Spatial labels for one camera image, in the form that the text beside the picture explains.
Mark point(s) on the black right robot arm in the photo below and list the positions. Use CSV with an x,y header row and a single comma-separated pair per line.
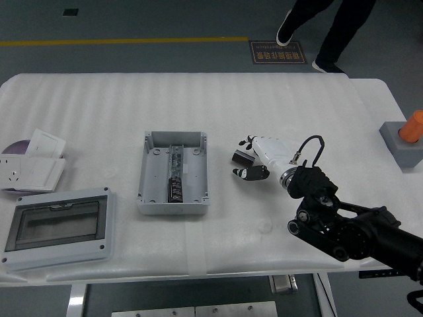
x,y
357,231

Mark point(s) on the black floor hatch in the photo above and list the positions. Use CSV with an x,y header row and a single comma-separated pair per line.
x,y
70,12

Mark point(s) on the white foam mat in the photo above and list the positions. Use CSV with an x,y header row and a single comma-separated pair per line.
x,y
198,109

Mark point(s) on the white table leg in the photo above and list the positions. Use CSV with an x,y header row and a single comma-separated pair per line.
x,y
325,294
76,300

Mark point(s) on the purple disc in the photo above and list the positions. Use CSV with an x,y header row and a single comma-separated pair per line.
x,y
18,147

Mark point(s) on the metal mounting rail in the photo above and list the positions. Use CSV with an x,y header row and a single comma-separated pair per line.
x,y
176,158

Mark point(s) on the person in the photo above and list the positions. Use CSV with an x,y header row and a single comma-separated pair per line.
x,y
343,26

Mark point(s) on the grey lid with clear window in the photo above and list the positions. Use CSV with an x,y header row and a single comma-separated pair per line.
x,y
59,228

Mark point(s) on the grey metal plate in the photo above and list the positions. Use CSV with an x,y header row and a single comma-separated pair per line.
x,y
236,310
152,312

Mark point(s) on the white switch panel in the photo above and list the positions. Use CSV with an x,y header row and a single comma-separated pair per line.
x,y
46,142
41,175

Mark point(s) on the black table control panel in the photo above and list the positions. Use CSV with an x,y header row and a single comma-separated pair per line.
x,y
376,274

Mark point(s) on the white wall socket panel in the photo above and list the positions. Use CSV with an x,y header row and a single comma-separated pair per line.
x,y
11,171

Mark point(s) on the grey open junction box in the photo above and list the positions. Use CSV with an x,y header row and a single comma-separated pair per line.
x,y
155,178

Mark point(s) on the orange cylinder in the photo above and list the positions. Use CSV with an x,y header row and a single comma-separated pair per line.
x,y
413,127

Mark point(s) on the metal table bracket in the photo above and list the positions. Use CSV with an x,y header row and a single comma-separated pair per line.
x,y
283,284

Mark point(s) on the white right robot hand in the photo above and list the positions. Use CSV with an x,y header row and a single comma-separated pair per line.
x,y
274,150

